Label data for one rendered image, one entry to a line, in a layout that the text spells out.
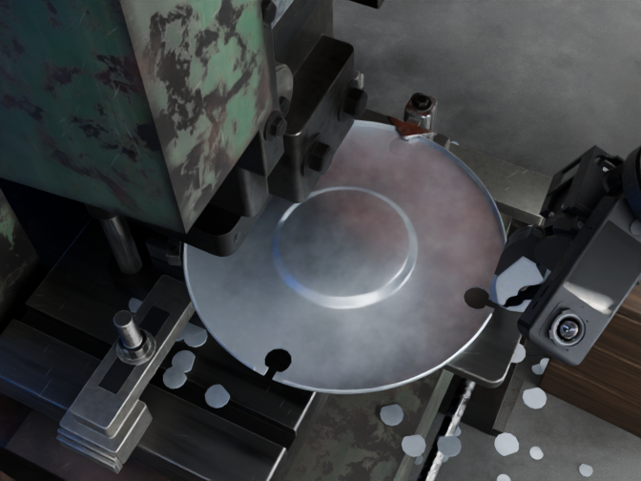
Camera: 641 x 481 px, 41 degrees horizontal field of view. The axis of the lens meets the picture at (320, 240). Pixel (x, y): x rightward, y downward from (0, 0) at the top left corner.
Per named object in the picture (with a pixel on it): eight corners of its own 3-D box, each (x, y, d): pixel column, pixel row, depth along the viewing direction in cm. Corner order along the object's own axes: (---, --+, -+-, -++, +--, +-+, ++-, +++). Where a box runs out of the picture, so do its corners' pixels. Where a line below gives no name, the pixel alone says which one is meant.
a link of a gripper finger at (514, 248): (532, 279, 69) (602, 240, 61) (527, 296, 68) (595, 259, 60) (485, 248, 68) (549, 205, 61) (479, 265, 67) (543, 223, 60)
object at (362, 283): (279, 90, 88) (278, 84, 87) (548, 185, 80) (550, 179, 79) (121, 311, 74) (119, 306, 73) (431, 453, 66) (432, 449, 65)
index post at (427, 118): (432, 155, 92) (441, 93, 84) (422, 175, 91) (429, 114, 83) (408, 146, 93) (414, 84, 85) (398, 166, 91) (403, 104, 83)
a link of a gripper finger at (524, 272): (513, 259, 75) (578, 218, 67) (492, 312, 72) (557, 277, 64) (485, 240, 75) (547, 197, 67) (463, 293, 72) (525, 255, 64)
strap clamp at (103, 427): (216, 319, 81) (200, 261, 73) (117, 474, 73) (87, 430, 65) (163, 296, 83) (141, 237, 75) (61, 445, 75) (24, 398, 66)
